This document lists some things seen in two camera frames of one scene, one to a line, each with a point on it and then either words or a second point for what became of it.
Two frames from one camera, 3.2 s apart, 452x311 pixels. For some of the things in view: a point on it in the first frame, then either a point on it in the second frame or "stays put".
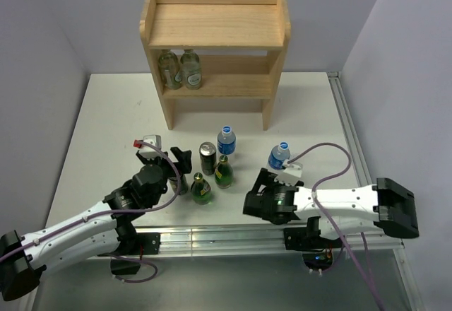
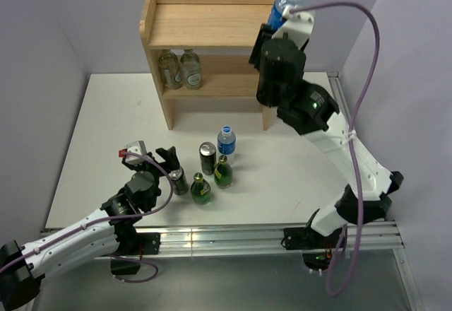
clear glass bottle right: x=191 y=69 stays put
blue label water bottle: x=226 y=141 stays put
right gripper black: x=266 y=177 -> x=263 y=32
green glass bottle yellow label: x=224 y=173 stays put
